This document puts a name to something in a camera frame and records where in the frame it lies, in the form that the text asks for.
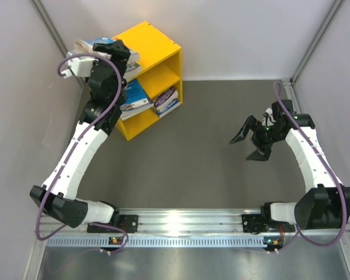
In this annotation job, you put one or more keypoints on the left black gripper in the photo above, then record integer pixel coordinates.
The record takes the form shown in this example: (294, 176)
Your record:
(119, 53)

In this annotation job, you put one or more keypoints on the light blue treehouse book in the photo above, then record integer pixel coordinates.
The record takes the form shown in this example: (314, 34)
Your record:
(86, 46)

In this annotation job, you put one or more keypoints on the purple 52-storey treehouse book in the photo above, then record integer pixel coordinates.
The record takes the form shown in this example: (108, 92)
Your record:
(165, 98)

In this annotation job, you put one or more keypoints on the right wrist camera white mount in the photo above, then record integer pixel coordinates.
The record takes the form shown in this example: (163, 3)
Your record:
(268, 116)

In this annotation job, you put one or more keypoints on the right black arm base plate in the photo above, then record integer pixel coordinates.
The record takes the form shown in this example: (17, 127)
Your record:
(256, 224)

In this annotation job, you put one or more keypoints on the blue 91-storey treehouse book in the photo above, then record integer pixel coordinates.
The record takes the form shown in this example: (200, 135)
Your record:
(170, 107)

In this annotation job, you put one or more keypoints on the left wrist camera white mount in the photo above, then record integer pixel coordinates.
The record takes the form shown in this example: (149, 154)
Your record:
(79, 67)

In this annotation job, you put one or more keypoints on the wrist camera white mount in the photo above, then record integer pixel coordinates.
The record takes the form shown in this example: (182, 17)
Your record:
(268, 116)
(79, 67)

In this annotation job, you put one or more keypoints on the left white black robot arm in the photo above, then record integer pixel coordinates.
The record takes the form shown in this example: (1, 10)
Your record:
(56, 197)

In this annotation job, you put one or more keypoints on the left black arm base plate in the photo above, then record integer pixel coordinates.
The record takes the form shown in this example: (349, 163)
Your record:
(127, 223)

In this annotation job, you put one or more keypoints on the dark Tale of Two Cities book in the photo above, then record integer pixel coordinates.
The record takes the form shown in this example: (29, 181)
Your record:
(134, 113)

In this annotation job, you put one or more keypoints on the blue thick paperback book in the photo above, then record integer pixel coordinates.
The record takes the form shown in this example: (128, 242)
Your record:
(137, 98)

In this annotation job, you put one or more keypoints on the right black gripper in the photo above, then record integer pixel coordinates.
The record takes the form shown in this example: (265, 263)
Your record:
(248, 125)

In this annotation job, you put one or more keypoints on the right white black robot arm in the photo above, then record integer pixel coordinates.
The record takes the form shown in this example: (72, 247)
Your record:
(320, 207)

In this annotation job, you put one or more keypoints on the yellow wooden shelf box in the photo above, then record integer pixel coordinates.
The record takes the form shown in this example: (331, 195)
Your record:
(161, 62)

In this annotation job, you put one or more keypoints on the aluminium mounting rail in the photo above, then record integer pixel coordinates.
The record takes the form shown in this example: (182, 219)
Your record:
(190, 228)

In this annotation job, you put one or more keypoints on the orange 78-storey treehouse book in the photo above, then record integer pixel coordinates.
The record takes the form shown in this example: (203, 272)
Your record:
(132, 70)

